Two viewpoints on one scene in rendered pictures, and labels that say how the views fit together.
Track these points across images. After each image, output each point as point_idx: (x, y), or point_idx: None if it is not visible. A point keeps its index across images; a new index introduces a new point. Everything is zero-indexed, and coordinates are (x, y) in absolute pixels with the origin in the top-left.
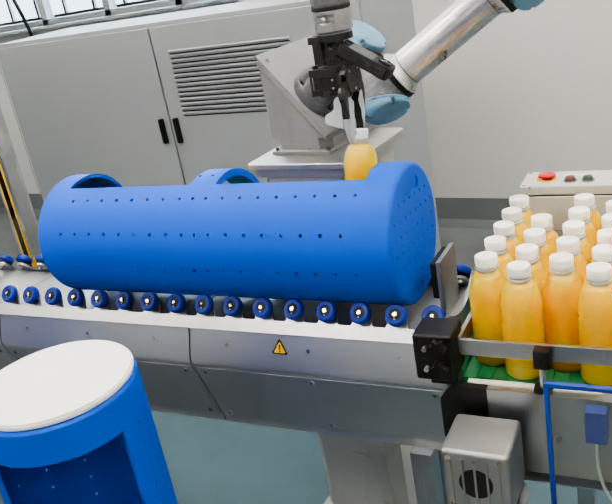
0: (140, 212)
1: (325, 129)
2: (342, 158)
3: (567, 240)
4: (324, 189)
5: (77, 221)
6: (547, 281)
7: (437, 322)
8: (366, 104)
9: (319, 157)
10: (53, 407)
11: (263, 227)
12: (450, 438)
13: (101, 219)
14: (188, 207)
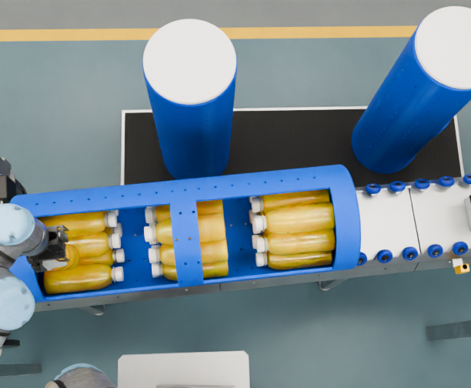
0: (234, 178)
1: (159, 386)
2: (138, 371)
3: None
4: (64, 205)
5: (299, 170)
6: None
7: None
8: (88, 366)
9: (168, 376)
10: (164, 39)
11: (114, 186)
12: None
13: (273, 173)
14: (186, 185)
